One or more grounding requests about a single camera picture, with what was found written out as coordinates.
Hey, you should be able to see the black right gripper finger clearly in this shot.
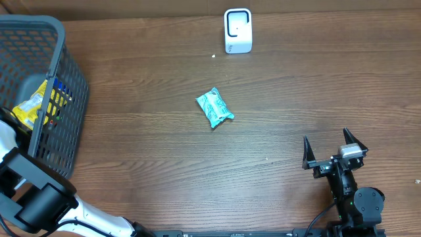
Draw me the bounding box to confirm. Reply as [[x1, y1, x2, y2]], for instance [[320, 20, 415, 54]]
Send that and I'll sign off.
[[302, 136, 316, 170], [343, 127, 368, 155]]

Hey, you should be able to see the teal tissue packet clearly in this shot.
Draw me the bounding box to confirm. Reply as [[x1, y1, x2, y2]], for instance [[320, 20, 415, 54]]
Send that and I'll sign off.
[[196, 88, 235, 129]]

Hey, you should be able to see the yellow snack packet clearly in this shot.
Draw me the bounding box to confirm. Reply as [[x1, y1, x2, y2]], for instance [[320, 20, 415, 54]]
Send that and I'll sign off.
[[12, 80, 68, 130]]

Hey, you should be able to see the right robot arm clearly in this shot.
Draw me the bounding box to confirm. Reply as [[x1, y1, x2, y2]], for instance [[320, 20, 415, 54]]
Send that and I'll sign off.
[[302, 128, 385, 229]]

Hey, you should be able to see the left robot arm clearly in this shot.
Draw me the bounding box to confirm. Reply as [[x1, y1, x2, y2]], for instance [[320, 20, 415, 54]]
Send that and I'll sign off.
[[1, 107, 150, 237]]

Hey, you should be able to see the white barcode scanner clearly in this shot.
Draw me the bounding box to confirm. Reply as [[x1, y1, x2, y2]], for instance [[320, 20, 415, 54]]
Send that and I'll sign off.
[[224, 8, 253, 54]]

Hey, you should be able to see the grey plastic mesh basket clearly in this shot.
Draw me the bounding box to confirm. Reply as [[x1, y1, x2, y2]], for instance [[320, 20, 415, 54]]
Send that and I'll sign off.
[[1, 14, 89, 178]]

